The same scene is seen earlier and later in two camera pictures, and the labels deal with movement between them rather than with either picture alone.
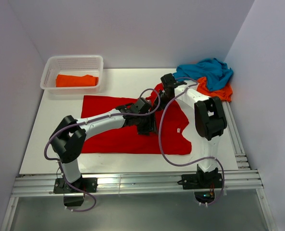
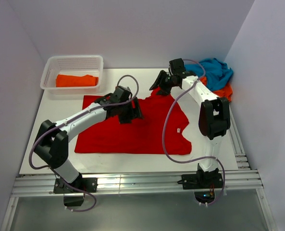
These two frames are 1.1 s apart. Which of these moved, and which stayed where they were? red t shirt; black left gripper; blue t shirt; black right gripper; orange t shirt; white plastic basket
Moved: black right gripper; black left gripper
Stayed: white plastic basket; red t shirt; orange t shirt; blue t shirt
